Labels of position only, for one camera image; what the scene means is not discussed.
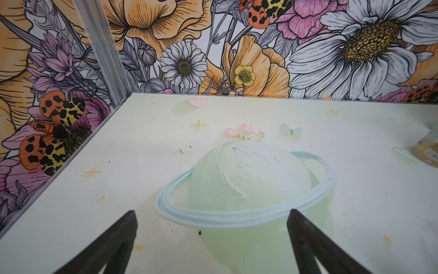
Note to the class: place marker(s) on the amber glass jar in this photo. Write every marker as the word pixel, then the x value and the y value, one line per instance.
pixel 426 149

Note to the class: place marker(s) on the aluminium corner post left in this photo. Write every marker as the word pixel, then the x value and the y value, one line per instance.
pixel 97 28

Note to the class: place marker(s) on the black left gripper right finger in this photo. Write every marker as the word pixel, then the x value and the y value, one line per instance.
pixel 311 246

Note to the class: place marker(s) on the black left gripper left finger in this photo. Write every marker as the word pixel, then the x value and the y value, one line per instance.
pixel 109 253

